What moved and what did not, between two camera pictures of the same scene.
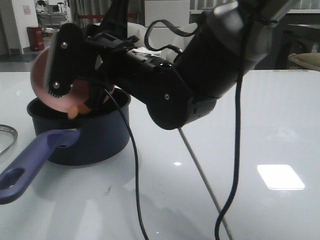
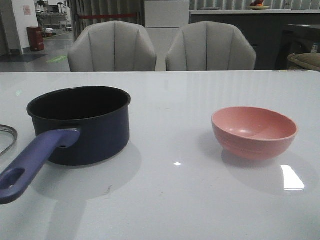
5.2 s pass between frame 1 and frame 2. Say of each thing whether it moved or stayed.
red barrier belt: stayed
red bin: stayed
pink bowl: moved
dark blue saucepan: stayed
